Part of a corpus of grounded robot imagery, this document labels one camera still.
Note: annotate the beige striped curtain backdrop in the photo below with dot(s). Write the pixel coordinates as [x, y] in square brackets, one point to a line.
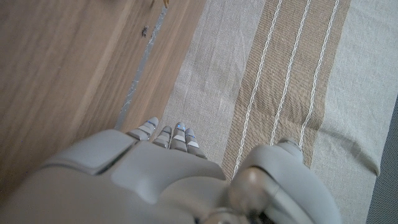
[280, 77]

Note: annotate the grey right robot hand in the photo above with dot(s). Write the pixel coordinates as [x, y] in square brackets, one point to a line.
[140, 186]

